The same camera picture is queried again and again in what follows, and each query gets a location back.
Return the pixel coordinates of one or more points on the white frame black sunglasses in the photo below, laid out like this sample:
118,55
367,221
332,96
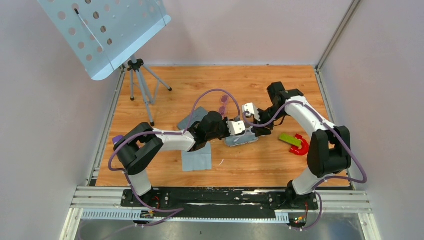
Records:
246,138

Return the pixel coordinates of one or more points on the pink transparent sunglasses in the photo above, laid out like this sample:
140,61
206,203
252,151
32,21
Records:
224,100

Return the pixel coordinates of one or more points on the purple glasses case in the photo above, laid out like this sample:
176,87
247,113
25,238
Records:
116,139

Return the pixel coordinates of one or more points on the flag print glasses case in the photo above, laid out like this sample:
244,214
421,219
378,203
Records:
227,140

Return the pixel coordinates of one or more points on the perforated metal music stand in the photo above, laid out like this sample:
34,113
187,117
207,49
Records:
106,34

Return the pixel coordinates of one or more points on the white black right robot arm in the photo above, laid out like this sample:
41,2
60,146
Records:
329,145

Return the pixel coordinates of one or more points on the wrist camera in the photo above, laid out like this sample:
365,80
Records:
236,127
250,110

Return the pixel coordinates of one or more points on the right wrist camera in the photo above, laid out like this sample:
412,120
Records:
250,110

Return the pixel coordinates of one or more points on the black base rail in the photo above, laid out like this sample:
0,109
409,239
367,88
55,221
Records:
226,205

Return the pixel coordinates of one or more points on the green toy brick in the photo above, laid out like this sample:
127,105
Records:
291,140

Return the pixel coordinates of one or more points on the left light blue cloth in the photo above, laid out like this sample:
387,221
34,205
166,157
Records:
197,160

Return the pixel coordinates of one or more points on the grey-green glasses case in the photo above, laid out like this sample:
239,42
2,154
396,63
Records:
198,114

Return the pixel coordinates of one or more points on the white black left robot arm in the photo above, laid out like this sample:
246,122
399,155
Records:
138,148

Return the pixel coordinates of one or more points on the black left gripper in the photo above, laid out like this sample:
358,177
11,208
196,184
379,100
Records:
223,122

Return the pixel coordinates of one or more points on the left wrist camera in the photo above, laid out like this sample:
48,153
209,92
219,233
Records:
236,127

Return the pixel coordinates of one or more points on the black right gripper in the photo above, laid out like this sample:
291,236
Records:
263,131

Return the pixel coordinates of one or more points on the red toy arch block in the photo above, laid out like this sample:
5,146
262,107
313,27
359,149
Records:
302,149

